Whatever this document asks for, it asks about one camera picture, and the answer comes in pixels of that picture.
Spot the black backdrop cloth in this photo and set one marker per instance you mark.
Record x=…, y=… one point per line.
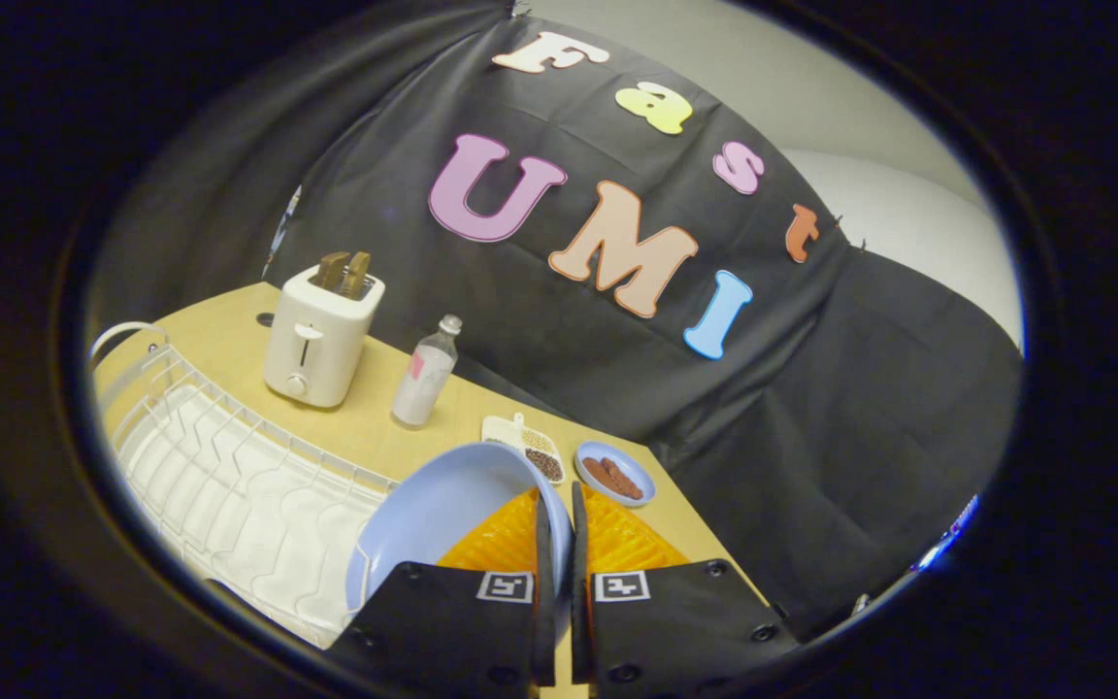
x=617, y=243

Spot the clear plastic bottle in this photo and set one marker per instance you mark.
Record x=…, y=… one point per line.
x=425, y=374

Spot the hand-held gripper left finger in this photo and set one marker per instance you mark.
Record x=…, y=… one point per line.
x=542, y=592

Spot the light blue plate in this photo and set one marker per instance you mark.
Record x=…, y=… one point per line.
x=433, y=515

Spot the small blue bowl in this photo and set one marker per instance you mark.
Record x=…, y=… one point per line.
x=617, y=476

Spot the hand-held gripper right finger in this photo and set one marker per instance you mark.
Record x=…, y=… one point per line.
x=579, y=592

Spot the white divided condiment dish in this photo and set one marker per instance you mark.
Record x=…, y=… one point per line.
x=532, y=447

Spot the brown toast slice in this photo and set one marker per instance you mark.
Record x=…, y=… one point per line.
x=356, y=274
x=332, y=270

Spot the brown sausage pieces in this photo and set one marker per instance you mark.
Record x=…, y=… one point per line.
x=614, y=477

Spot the white toaster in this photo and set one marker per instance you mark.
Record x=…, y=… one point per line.
x=316, y=340

